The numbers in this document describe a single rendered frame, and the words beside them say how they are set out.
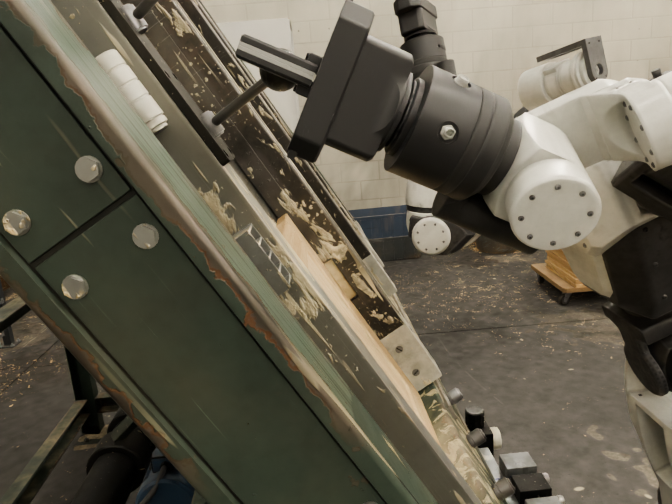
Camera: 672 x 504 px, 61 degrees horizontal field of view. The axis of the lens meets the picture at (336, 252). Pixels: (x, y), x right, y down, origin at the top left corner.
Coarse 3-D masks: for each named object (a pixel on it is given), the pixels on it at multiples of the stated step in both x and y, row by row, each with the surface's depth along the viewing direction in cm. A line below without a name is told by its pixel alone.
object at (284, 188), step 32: (128, 0) 85; (160, 0) 86; (160, 32) 87; (192, 32) 87; (192, 64) 88; (192, 96) 89; (224, 96) 90; (224, 128) 91; (256, 128) 91; (256, 160) 92; (288, 160) 93; (288, 192) 94; (320, 224) 96; (320, 256) 97; (352, 256) 97; (384, 320) 100; (416, 352) 102; (416, 384) 104
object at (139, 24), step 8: (144, 0) 53; (152, 0) 53; (120, 8) 54; (128, 8) 54; (136, 8) 54; (144, 8) 53; (128, 16) 54; (136, 16) 54; (136, 24) 54; (144, 24) 55; (144, 32) 56
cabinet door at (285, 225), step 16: (288, 224) 89; (288, 240) 79; (304, 240) 94; (304, 256) 83; (320, 272) 90; (336, 288) 92; (336, 304) 84; (352, 304) 98; (352, 320) 89; (368, 336) 94; (384, 352) 97; (384, 368) 88; (400, 368) 103; (400, 384) 92; (416, 400) 95; (432, 432) 89
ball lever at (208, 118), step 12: (264, 72) 51; (264, 84) 53; (276, 84) 51; (288, 84) 51; (240, 96) 55; (252, 96) 54; (228, 108) 56; (240, 108) 56; (204, 120) 57; (216, 120) 57; (216, 132) 57
